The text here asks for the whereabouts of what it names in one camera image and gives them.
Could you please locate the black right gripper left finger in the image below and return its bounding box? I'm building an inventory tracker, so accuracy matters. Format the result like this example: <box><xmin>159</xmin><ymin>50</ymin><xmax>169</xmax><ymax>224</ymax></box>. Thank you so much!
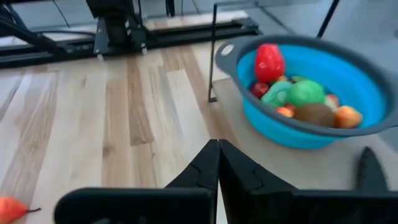
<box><xmin>166</xmin><ymin>139</ymin><xmax>220</xmax><ymax>224</ymax></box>

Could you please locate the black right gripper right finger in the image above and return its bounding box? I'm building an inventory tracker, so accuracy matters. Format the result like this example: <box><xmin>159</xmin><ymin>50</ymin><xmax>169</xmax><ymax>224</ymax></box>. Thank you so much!
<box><xmin>219</xmin><ymin>139</ymin><xmax>296</xmax><ymax>224</ymax></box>

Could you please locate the green fruit half pale inside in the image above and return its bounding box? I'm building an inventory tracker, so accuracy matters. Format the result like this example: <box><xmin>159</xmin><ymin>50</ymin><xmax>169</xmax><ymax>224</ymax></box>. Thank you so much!
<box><xmin>260</xmin><ymin>80</ymin><xmax>293</xmax><ymax>108</ymax></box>

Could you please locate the brown whole kiwi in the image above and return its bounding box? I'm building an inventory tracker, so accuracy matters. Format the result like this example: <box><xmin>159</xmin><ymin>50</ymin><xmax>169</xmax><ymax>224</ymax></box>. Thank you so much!
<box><xmin>294</xmin><ymin>102</ymin><xmax>336</xmax><ymax>128</ymax></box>

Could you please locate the bright green pear half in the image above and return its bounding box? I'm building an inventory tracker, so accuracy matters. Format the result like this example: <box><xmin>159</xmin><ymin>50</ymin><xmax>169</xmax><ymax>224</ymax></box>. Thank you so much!
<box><xmin>285</xmin><ymin>79</ymin><xmax>326</xmax><ymax>108</ymax></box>

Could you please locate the red apple half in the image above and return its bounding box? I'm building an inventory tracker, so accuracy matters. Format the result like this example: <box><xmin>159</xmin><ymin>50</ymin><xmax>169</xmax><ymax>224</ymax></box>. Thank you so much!
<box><xmin>323</xmin><ymin>93</ymin><xmax>340</xmax><ymax>111</ymax></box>
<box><xmin>254</xmin><ymin>43</ymin><xmax>286</xmax><ymax>83</ymax></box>

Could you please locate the blue collapsible colander grey rim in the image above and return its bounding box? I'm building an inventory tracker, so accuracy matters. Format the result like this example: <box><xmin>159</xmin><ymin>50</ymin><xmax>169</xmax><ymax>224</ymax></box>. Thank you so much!
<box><xmin>215</xmin><ymin>34</ymin><xmax>398</xmax><ymax>150</ymax></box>

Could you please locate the black tube stand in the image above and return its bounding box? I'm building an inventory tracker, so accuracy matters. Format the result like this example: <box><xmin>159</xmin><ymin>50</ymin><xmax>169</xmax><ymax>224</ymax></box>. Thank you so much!
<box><xmin>207</xmin><ymin>3</ymin><xmax>218</xmax><ymax>103</ymax></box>

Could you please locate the black metal table frame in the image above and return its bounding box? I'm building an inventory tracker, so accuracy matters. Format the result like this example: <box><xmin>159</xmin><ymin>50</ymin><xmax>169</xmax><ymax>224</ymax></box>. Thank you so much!
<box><xmin>0</xmin><ymin>6</ymin><xmax>261</xmax><ymax>69</ymax></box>

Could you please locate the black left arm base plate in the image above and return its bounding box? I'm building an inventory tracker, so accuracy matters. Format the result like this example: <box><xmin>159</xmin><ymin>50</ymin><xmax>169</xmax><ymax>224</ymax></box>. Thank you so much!
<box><xmin>93</xmin><ymin>17</ymin><xmax>149</xmax><ymax>58</ymax></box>

